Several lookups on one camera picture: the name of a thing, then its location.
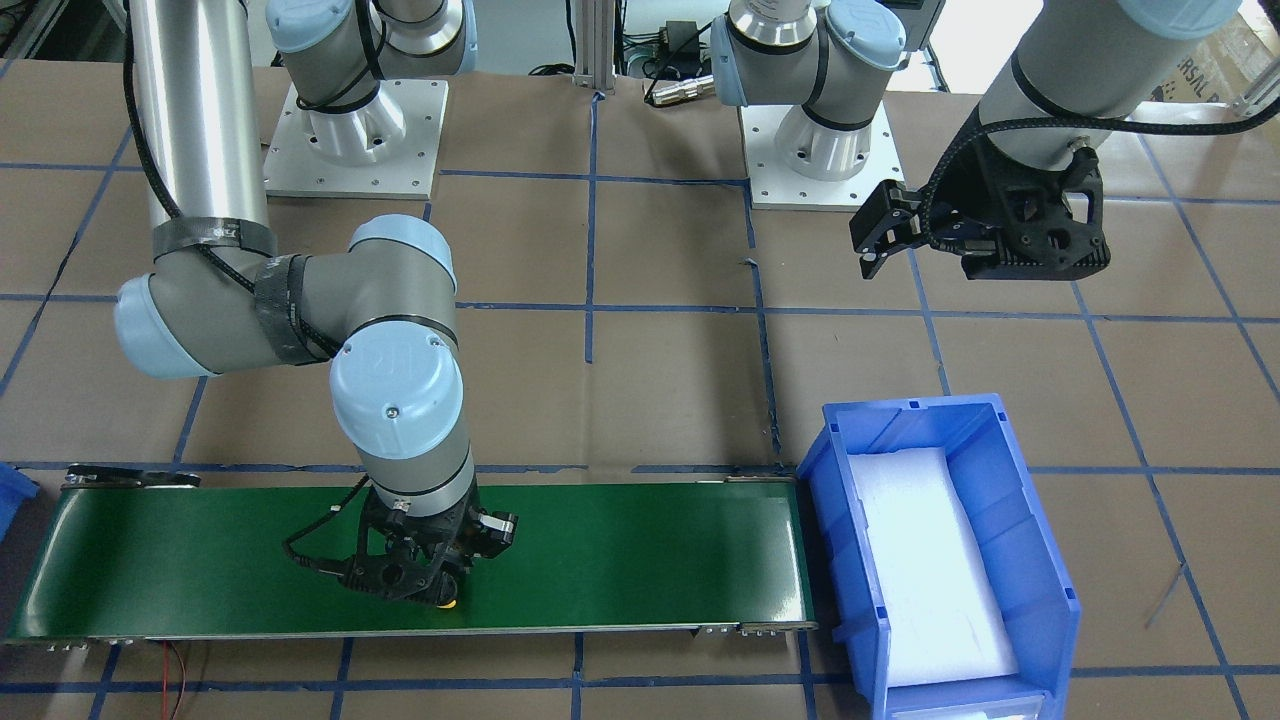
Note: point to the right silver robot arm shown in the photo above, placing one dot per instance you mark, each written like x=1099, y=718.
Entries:
x=226, y=296

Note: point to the blue plastic bin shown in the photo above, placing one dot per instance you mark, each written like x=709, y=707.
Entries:
x=1033, y=590
x=16, y=488

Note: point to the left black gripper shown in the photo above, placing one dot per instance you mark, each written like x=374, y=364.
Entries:
x=968, y=187

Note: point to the aluminium frame post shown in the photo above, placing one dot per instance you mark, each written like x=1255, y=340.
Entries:
x=595, y=25

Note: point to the white foam bin liner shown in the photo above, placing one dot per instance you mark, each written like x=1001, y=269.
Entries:
x=945, y=625

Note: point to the green conveyor belt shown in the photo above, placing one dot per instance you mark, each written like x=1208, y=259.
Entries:
x=152, y=555

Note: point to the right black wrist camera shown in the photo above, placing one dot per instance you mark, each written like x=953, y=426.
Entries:
x=488, y=535

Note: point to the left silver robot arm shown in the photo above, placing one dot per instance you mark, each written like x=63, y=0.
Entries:
x=1075, y=77

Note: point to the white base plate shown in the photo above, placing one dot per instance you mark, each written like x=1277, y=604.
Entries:
x=386, y=150

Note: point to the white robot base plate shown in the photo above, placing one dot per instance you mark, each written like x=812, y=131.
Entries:
x=820, y=160

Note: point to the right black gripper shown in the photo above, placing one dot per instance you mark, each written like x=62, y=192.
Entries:
x=494, y=531

